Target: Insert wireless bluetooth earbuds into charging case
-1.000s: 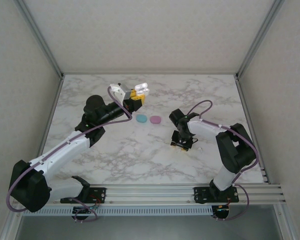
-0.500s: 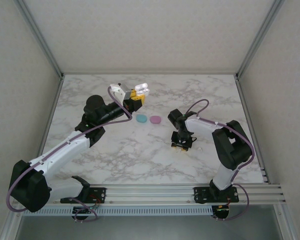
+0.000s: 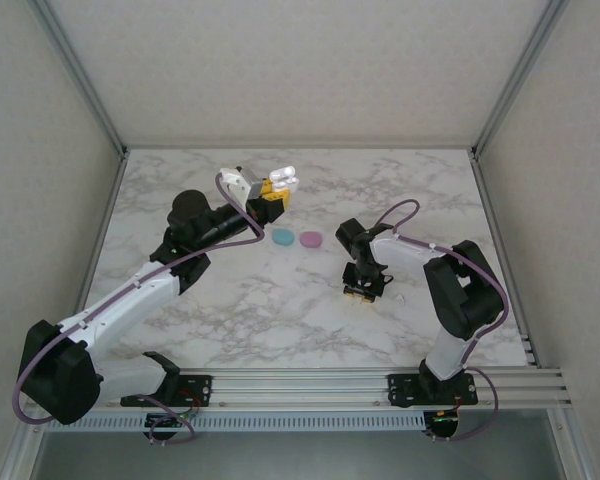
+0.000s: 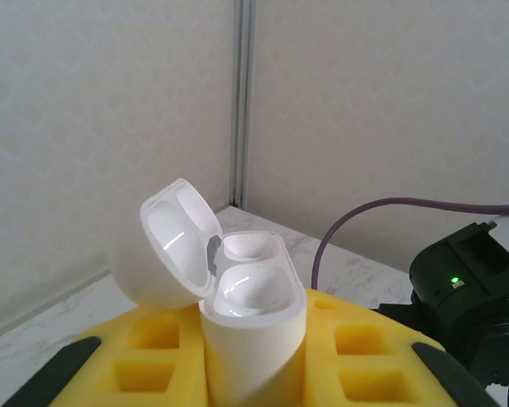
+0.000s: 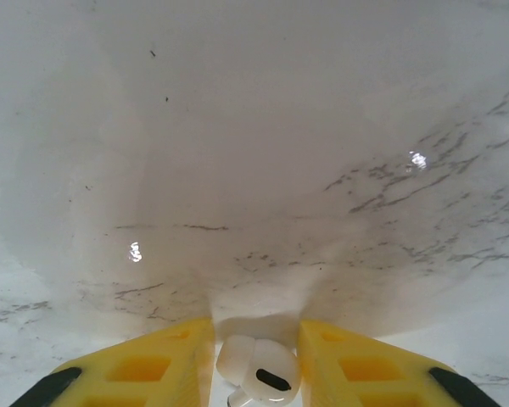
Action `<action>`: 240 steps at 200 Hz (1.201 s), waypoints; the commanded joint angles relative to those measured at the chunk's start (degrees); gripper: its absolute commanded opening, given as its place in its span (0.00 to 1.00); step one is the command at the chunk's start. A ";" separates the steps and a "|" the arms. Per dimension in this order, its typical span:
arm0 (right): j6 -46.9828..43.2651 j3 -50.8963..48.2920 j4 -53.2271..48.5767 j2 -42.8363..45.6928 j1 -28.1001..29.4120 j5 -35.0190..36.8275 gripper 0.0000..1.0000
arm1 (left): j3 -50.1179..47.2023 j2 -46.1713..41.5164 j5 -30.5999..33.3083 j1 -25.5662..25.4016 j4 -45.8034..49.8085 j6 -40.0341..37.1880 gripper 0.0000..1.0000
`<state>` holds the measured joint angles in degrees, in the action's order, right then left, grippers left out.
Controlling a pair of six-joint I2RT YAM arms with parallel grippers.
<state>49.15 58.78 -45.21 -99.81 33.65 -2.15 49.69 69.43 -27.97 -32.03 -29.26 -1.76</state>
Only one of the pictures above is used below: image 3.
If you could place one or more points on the aluminium table side rail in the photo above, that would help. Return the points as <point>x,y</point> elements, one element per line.
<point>495,225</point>
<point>103,225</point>

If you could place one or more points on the pink earbud charging case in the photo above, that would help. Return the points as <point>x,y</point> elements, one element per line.
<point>310,239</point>

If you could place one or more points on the aluminium lower frame strut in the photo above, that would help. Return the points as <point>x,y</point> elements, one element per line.
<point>22,445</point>
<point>570,445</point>

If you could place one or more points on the blue earbud charging case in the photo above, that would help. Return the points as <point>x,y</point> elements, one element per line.
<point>282,237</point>

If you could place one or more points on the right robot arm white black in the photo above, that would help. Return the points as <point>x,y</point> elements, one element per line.
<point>460,295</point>

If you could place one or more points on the wide aluminium mounting rail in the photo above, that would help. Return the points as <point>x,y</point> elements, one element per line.
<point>300,390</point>

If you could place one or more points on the black controller board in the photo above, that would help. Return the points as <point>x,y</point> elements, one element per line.
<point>167,421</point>
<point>442,422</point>

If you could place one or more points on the aluminium frame corner post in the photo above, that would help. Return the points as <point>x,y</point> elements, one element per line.
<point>519,75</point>
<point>85,75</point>

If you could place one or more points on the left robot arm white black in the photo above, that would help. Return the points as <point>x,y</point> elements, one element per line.
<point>130,295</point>

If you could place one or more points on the white earbud charging case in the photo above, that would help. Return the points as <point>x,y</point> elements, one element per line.
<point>282,175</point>

